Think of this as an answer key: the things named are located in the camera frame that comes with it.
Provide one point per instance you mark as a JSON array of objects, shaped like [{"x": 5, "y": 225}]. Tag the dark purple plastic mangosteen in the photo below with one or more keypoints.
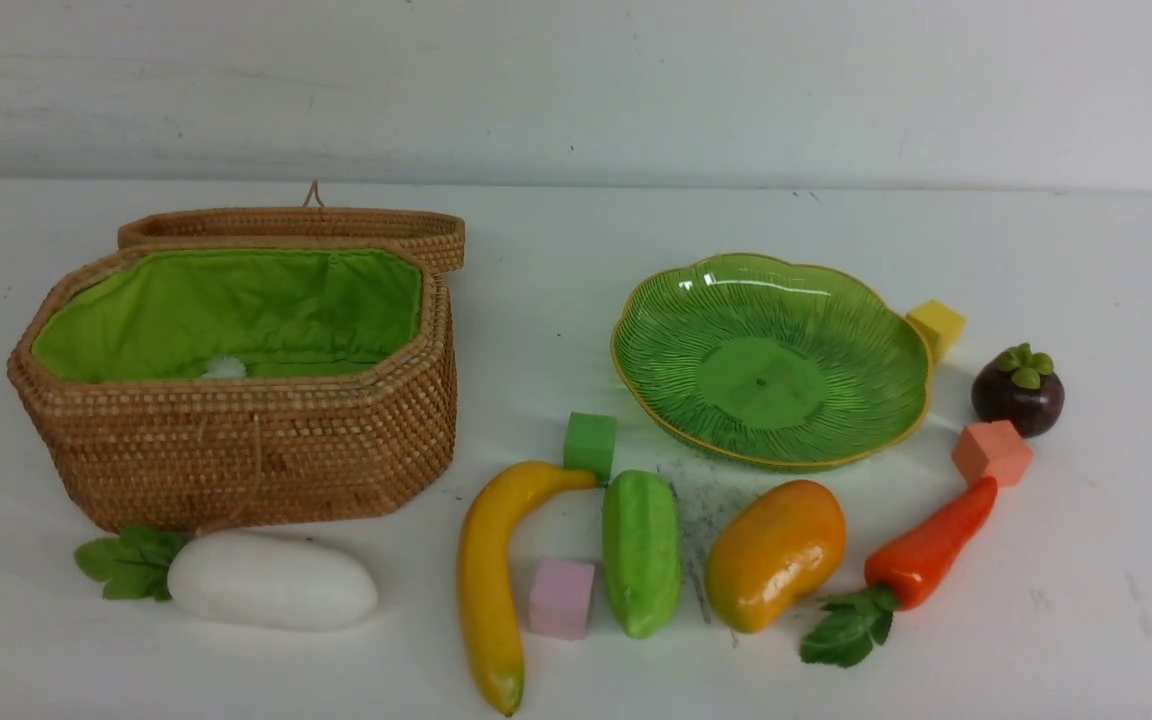
[{"x": 1021, "y": 386}]

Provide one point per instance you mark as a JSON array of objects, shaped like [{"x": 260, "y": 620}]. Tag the yellow foam cube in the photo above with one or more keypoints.
[{"x": 939, "y": 325}]

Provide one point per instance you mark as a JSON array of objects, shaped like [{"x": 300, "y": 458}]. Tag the green glass leaf plate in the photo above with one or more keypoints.
[{"x": 785, "y": 366}]

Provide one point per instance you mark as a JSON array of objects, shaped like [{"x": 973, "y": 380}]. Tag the woven wicker basket green lining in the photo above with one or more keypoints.
[{"x": 239, "y": 367}]

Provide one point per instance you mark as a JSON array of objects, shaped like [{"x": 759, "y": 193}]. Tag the yellow plastic banana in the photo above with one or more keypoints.
[{"x": 484, "y": 594}]

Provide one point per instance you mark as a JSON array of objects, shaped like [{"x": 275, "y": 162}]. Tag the orange foam cube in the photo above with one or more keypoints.
[{"x": 992, "y": 449}]

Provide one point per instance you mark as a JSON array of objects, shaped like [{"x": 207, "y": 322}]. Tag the orange yellow plastic mango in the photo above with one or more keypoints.
[{"x": 782, "y": 547}]

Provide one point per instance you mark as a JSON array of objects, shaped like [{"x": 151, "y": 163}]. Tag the green plastic cucumber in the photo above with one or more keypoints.
[{"x": 641, "y": 545}]

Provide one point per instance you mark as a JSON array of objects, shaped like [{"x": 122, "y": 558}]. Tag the green foam cube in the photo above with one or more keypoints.
[{"x": 589, "y": 444}]

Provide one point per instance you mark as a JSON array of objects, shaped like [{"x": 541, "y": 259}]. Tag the orange plastic carrot with leaves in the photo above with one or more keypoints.
[{"x": 899, "y": 576}]

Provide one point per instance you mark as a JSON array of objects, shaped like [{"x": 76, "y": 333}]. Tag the pink foam cube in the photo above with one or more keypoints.
[{"x": 560, "y": 599}]

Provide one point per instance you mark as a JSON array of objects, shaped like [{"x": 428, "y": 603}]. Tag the white radish with leaves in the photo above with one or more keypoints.
[{"x": 234, "y": 577}]

